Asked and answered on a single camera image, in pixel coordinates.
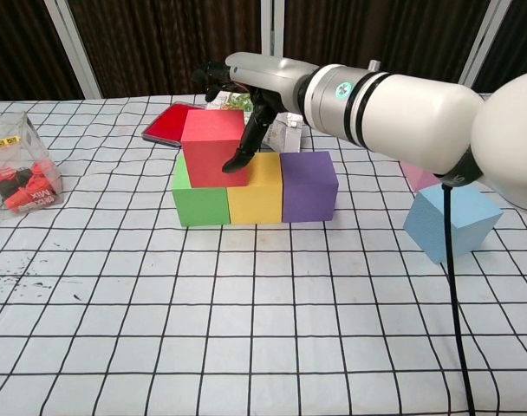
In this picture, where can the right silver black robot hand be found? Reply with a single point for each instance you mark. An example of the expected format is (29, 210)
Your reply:
(268, 78)

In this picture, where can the red foam cube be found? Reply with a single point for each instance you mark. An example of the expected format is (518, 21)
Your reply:
(213, 147)

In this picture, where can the purple foam cube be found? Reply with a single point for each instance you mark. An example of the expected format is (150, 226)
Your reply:
(309, 186)

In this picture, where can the yellow foam cube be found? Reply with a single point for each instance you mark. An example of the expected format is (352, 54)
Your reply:
(257, 195)

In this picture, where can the green foam cube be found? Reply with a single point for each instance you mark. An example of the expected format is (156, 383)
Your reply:
(198, 206)

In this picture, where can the pink foam cube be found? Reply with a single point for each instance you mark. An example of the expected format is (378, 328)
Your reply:
(419, 180)

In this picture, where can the blue foam cube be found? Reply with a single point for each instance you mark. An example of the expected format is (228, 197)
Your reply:
(471, 225)

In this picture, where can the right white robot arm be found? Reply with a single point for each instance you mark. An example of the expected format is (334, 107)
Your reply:
(419, 112)

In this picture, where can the crumpled white snack bag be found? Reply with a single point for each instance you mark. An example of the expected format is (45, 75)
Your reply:
(285, 132)

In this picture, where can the dark brown partition panel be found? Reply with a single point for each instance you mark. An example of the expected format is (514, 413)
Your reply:
(519, 34)
(168, 43)
(376, 30)
(21, 43)

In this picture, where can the red ink pad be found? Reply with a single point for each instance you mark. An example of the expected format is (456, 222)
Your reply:
(170, 123)

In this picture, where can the plastic bag of small items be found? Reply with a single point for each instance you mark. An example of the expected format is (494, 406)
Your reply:
(21, 173)

